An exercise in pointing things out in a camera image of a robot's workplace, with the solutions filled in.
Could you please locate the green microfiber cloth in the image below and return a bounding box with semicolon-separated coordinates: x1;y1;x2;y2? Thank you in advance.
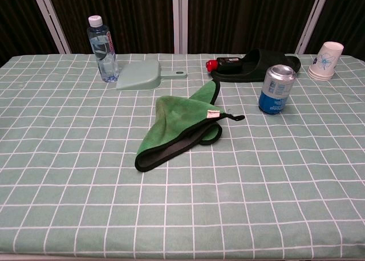
134;80;246;173

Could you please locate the blue and silver drink can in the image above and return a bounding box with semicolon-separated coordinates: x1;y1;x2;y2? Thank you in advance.
258;64;297;115

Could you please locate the clear plastic water bottle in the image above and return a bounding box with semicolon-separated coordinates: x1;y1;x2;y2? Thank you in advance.
86;15;120;83

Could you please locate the black bottle with red cap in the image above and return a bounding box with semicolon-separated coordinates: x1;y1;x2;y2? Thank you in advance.
206;56;246;73

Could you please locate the light green plastic dustpan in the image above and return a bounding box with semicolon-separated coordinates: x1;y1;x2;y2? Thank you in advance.
115;59;188;92

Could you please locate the black rubber slipper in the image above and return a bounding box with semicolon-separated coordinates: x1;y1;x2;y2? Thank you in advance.
210;48;302;83

